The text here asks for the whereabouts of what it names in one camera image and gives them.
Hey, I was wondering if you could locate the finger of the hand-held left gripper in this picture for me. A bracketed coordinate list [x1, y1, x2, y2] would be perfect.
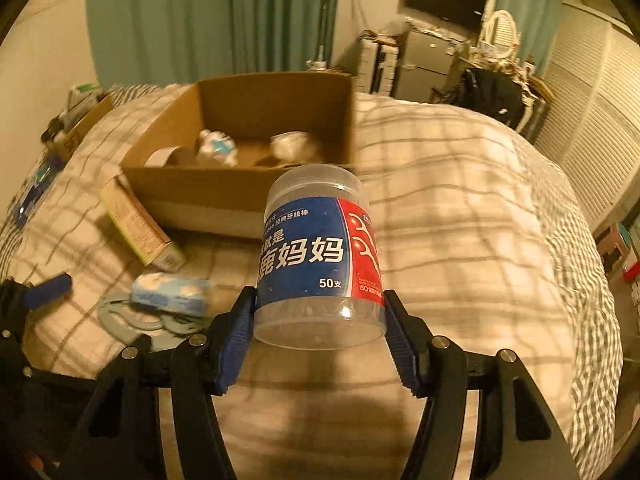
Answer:
[0, 272, 74, 341]

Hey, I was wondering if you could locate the white storage rack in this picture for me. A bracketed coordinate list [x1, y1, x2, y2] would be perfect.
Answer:
[356, 35, 401, 96]

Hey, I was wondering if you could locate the white round mirror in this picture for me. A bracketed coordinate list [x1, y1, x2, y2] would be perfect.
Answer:
[483, 10, 519, 63]

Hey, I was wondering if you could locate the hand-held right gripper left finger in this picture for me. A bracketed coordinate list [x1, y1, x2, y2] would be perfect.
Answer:
[56, 285, 257, 480]

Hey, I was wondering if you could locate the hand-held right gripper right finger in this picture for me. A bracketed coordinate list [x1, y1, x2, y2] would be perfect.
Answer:
[382, 289, 578, 480]

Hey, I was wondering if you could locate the yellow-green cardboard carton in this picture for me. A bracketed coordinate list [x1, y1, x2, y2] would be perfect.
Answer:
[100, 175, 186, 272]

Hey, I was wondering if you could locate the white louvered wardrobe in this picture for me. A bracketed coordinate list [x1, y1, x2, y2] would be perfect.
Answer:
[525, 5, 640, 233]

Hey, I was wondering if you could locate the black backpack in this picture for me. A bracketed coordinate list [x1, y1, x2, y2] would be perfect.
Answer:
[442, 67, 526, 128]

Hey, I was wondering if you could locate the green curtain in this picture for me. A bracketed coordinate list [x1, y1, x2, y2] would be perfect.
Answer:
[84, 0, 344, 90]

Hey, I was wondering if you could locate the grey refrigerator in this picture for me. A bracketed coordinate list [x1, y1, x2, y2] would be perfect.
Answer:
[391, 29, 473, 103]

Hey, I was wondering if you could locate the blue white tissue pack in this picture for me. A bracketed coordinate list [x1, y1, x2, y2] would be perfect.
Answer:
[130, 274, 214, 317]

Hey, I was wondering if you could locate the crumpled white blue wrapper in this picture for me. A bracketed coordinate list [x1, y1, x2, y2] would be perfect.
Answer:
[195, 129, 240, 167]

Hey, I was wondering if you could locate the clear plastic jar blue label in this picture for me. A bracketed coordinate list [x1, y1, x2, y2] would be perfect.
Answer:
[252, 163, 389, 350]

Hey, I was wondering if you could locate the small cardboard box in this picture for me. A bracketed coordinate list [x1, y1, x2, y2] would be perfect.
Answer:
[60, 91, 117, 158]

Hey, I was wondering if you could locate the blue flat packet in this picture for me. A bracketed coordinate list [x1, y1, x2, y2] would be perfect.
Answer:
[12, 157, 63, 223]

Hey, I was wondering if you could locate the tape roll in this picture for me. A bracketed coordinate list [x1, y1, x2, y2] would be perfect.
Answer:
[144, 146, 193, 168]

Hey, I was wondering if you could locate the crumpled white paper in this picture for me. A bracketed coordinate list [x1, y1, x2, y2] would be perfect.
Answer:
[270, 131, 321, 162]

